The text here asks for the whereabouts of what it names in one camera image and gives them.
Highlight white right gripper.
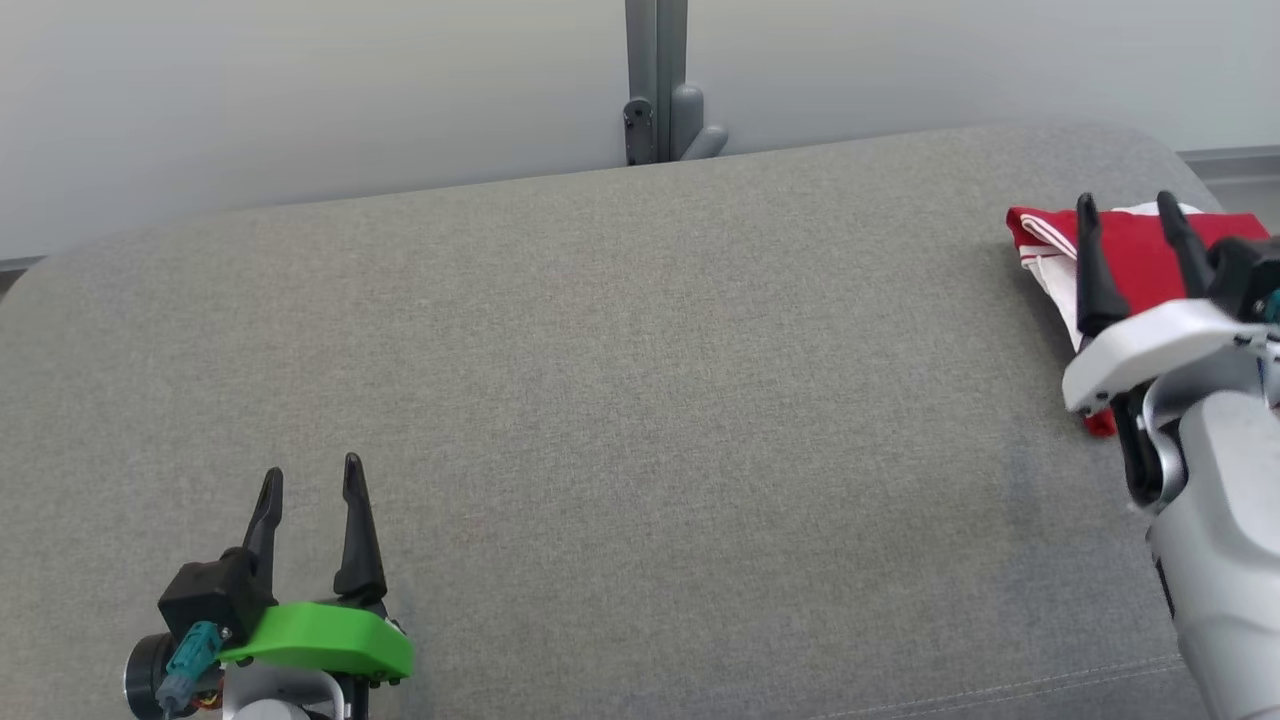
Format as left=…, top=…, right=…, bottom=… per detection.
left=1062, top=190, right=1271, bottom=416

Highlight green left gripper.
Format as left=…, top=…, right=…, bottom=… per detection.
left=218, top=453, right=415, bottom=686

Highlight red white sports jersey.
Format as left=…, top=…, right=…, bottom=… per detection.
left=1005, top=203, right=1272, bottom=439

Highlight black left gripper motor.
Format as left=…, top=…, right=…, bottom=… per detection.
left=123, top=632, right=182, bottom=720

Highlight grey fabric sofa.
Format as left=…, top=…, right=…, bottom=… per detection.
left=0, top=122, right=1280, bottom=720

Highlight teal left camera connector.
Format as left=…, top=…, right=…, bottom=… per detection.
left=155, top=620, right=224, bottom=714

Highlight grey metal post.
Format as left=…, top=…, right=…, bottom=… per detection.
left=622, top=0, right=730, bottom=168

